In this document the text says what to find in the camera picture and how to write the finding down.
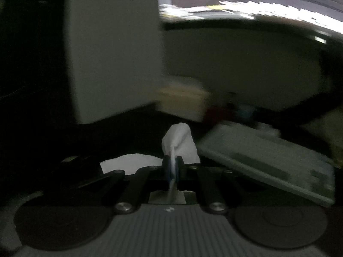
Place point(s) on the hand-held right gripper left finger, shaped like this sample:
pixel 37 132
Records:
pixel 166 170

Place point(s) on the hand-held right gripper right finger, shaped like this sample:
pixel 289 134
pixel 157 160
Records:
pixel 177 170

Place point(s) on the white paper tissue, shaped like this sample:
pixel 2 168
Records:
pixel 179 142

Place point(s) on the small blue container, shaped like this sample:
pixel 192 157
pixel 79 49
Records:
pixel 246 112

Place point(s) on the dark red cup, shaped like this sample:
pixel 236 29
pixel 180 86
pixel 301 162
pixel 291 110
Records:
pixel 215 115

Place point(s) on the beige tissue box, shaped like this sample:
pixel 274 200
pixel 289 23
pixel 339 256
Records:
pixel 185 99

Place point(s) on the white computer keyboard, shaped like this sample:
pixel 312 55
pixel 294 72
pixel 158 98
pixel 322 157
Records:
pixel 268 160

